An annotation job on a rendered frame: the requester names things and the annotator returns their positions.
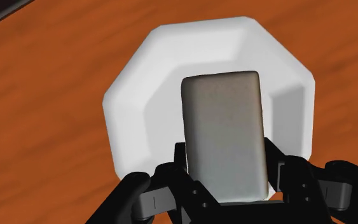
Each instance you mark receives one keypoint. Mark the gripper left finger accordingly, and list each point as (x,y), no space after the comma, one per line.
(169,192)

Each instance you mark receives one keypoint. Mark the white octagonal bowl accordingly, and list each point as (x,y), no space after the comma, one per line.
(154,93)

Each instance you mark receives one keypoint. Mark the grey rectangular block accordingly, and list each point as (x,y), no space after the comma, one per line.
(225,136)

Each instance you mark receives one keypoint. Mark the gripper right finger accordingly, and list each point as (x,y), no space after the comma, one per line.
(305,186)

